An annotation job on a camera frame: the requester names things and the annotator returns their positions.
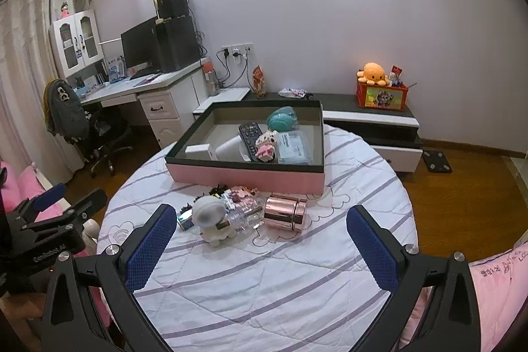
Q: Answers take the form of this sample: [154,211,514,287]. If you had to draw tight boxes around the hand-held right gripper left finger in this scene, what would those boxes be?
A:
[41,204,178,352]

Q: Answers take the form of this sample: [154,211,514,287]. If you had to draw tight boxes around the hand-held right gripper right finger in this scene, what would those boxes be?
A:
[346,205,481,352]

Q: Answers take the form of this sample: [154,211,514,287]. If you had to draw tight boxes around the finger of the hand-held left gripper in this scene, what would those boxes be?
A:
[16,184,67,221]
[20,188,109,243]

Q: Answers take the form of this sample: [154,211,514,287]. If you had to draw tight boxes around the white power adapter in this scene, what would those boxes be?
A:
[185,144,217,161]

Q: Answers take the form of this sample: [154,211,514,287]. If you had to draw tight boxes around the pink storage box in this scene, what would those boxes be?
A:
[165,100,326,196]

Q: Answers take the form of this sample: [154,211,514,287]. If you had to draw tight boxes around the transparent plastic case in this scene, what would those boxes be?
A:
[277,130,310,165]

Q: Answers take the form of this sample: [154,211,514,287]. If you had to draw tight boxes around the small pink doll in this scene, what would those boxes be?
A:
[254,129,279,162]

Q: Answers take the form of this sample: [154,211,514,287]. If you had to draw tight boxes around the black remote control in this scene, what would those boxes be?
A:
[238,122,262,162]

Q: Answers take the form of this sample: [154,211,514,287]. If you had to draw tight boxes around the teal round case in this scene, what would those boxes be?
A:
[266,107,298,132]

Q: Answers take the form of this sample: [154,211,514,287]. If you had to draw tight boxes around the pink bed blanket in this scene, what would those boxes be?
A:
[0,160,113,352]

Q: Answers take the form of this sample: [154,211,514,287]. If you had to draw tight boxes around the white astronaut figure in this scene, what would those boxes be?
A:
[192,195,240,249]

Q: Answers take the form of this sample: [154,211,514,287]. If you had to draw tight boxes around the black office chair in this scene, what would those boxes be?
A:
[62,107,135,176]

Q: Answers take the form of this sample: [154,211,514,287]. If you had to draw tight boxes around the grey hooded jacket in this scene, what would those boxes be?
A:
[42,79,89,136]

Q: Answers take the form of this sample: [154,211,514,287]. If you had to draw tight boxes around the rose gold canister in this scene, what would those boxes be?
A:
[263,193,309,233]

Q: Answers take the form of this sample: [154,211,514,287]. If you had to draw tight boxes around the clear glass bottle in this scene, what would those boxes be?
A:
[223,204,265,233]

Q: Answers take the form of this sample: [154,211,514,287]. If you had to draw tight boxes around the black floor scale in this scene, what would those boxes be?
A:
[421,149,453,173]

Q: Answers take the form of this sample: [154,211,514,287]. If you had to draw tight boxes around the black white tv stand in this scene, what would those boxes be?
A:
[264,91,423,173]

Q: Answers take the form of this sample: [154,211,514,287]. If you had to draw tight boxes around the white desk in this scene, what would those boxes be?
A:
[78,57,211,148]

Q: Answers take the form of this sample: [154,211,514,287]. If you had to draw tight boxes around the cream curtain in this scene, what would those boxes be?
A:
[0,0,77,171]

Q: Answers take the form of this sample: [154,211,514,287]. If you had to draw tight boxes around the pink printed garment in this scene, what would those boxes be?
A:
[412,240,528,352]

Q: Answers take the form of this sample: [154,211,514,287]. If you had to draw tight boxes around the blue white desk boxes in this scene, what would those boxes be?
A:
[103,57,124,82]

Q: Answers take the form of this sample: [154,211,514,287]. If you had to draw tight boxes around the orange printed box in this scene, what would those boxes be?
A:
[357,80,409,111]

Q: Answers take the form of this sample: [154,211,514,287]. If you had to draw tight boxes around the white hutch cabinet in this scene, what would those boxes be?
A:
[49,10,106,78]

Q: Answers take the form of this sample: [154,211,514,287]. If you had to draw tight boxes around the black computer monitor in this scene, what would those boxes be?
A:
[120,16,162,74]

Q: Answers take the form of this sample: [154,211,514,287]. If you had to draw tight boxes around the orange octopus plush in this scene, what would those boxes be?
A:
[357,62,390,85]

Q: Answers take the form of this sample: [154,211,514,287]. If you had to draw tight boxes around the orange capped bottle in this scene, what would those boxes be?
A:
[203,61,219,96]

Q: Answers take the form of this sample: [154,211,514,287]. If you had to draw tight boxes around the black computer tower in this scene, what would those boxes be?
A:
[154,15,201,73]

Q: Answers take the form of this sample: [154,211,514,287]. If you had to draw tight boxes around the black speaker box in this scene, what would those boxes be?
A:
[153,0,189,19]

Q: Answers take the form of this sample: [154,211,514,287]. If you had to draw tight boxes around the cream bed post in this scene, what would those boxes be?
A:
[82,220,100,254]

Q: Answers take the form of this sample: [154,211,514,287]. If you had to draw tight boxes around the black power cables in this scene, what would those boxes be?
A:
[215,47,250,86]

